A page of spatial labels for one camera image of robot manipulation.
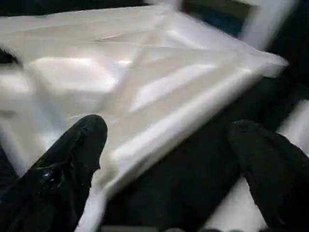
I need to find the white plastic table top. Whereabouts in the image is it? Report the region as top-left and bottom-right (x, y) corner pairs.
(0, 4), (290, 201)

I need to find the black mat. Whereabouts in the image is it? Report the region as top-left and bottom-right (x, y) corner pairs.
(0, 0), (309, 232)

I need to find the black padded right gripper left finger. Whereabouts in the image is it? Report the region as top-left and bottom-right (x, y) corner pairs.
(0, 115), (108, 232)

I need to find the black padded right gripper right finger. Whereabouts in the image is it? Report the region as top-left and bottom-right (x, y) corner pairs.
(228, 119), (309, 232)

